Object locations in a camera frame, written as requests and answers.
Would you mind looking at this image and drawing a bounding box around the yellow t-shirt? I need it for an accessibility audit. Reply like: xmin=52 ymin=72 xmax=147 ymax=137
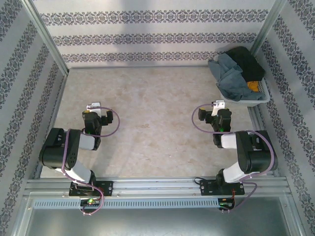
xmin=247 ymin=80 xmax=263 ymax=93

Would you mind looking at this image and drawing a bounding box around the slanted aluminium frame post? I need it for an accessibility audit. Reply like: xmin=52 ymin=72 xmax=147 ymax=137
xmin=21 ymin=0 xmax=70 ymax=77
xmin=249 ymin=0 xmax=288 ymax=56

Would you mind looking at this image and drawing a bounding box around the left controller board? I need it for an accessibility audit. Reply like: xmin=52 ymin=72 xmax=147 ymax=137
xmin=80 ymin=198 xmax=101 ymax=207

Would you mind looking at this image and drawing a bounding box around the right controller board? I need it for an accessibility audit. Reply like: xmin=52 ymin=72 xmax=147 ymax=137
xmin=218 ymin=197 xmax=236 ymax=209

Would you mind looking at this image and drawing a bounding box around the aluminium table back rail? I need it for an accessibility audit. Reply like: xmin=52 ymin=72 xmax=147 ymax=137
xmin=68 ymin=64 xmax=215 ymax=70

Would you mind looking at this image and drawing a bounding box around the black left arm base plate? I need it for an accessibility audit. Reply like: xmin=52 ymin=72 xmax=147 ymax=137
xmin=68 ymin=180 xmax=114 ymax=197

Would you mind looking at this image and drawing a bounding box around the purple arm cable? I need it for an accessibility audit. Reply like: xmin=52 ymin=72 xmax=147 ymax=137
xmin=191 ymin=103 xmax=276 ymax=212
xmin=61 ymin=105 xmax=121 ymax=216

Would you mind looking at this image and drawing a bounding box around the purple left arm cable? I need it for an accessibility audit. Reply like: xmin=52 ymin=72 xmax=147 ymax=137
xmin=61 ymin=105 xmax=121 ymax=216

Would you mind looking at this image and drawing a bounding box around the grey t-shirt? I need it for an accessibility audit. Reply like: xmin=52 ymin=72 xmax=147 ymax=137
xmin=207 ymin=53 xmax=254 ymax=102

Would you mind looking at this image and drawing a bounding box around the controller board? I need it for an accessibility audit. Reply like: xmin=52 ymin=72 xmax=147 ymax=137
xmin=218 ymin=197 xmax=236 ymax=209
xmin=80 ymin=198 xmax=101 ymax=207

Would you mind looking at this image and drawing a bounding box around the slotted grey cable duct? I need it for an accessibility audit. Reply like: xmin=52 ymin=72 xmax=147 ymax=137
xmin=33 ymin=198 xmax=220 ymax=209

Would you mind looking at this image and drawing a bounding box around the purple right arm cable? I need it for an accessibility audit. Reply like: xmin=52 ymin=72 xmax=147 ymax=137
xmin=191 ymin=103 xmax=276 ymax=212

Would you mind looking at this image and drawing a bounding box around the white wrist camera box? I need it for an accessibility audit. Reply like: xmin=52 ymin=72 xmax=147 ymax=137
xmin=211 ymin=100 xmax=226 ymax=117
xmin=86 ymin=102 xmax=102 ymax=116

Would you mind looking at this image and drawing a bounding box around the white plastic basket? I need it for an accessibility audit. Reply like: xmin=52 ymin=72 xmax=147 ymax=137
xmin=213 ymin=54 xmax=271 ymax=108

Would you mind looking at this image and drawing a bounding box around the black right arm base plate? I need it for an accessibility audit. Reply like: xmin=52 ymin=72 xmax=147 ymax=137
xmin=199 ymin=178 xmax=246 ymax=197

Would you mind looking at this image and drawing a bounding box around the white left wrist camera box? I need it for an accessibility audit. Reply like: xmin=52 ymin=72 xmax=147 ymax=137
xmin=86 ymin=102 xmax=102 ymax=116

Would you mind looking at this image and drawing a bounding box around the aluminium mounting rail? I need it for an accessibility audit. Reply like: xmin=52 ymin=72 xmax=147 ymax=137
xmin=24 ymin=176 xmax=288 ymax=197

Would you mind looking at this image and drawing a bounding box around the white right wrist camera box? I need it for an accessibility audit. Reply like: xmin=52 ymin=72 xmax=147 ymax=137
xmin=211 ymin=100 xmax=226 ymax=117

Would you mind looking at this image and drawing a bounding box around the sheet metal tray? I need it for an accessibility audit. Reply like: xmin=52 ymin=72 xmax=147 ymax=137
xmin=12 ymin=193 xmax=305 ymax=236

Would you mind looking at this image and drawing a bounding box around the black t-shirt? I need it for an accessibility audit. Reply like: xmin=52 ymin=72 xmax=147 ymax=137
xmin=225 ymin=46 xmax=266 ymax=83

